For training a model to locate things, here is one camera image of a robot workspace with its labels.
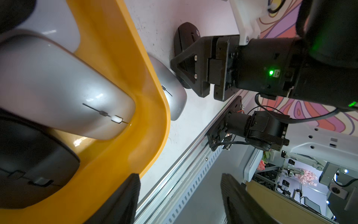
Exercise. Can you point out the silver mouse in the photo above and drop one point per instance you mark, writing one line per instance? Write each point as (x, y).
(43, 82)
(173, 90)

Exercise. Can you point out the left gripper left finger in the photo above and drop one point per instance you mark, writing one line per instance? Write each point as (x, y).
(121, 206)

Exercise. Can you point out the yellow storage tray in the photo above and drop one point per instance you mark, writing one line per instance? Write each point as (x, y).
(110, 44)

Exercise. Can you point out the aluminium front rail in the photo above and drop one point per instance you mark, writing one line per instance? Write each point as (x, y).
(189, 192)

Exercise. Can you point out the black mouse with flower sticker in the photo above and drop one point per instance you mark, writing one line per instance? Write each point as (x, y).
(185, 36)

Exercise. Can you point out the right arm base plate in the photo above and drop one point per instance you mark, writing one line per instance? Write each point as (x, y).
(218, 130)

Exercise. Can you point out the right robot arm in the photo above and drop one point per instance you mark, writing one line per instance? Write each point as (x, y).
(319, 65)

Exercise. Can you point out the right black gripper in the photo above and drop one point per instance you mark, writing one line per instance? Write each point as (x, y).
(206, 61)

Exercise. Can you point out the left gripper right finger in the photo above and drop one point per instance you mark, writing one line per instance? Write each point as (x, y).
(239, 205)

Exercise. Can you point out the white mouse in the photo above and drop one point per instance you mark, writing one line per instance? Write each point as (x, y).
(54, 20)

